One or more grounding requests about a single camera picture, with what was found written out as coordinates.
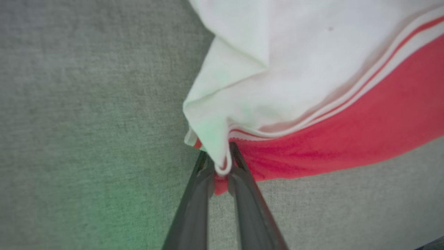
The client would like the red and white sports jersey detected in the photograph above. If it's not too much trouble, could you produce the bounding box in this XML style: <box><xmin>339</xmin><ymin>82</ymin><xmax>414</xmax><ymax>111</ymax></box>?
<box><xmin>183</xmin><ymin>0</ymin><xmax>444</xmax><ymax>195</ymax></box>

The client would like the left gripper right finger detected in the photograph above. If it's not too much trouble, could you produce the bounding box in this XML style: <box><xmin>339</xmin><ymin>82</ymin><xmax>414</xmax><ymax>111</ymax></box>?
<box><xmin>227</xmin><ymin>142</ymin><xmax>289</xmax><ymax>250</ymax></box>

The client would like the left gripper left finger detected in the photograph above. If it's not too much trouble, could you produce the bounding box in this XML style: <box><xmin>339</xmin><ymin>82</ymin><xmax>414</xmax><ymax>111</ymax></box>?
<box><xmin>162</xmin><ymin>151</ymin><xmax>215</xmax><ymax>250</ymax></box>

